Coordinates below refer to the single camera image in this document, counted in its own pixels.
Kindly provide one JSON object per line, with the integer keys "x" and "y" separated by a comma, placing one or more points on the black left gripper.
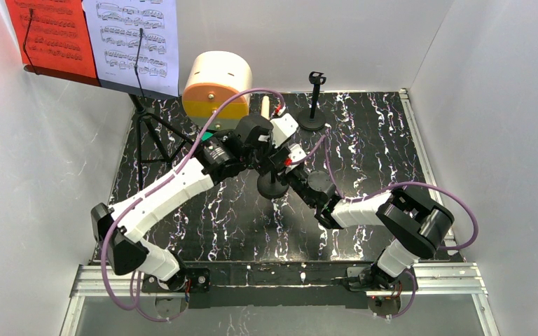
{"x": 260, "y": 151}

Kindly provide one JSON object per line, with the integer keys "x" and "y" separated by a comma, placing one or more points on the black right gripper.
{"x": 298, "y": 180}

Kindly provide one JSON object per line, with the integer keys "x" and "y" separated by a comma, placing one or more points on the black desktop microphone stand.
{"x": 268, "y": 182}

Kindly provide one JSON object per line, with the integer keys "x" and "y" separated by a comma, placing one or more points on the pink microphone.
{"x": 265, "y": 107}

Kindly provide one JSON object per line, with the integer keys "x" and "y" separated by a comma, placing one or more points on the black tripod music stand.
{"x": 136, "y": 131}

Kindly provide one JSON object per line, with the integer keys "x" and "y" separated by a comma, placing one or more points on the white sheet music page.
{"x": 135, "y": 45}

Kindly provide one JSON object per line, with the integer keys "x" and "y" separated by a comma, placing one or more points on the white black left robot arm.
{"x": 256, "y": 143}

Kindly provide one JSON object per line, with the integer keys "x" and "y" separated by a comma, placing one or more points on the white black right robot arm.
{"x": 417, "y": 222}

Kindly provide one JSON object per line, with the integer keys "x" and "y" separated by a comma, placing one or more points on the green and grey eraser block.
{"x": 206, "y": 135}

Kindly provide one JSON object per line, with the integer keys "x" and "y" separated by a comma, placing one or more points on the round three-colour drawer cabinet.
{"x": 215, "y": 76}

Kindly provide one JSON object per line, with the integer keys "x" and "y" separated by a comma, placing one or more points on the red sheet music page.
{"x": 53, "y": 39}

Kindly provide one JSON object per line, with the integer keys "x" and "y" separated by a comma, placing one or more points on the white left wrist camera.
{"x": 283, "y": 129}

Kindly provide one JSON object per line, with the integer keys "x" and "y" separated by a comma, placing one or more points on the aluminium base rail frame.
{"x": 441, "y": 297}

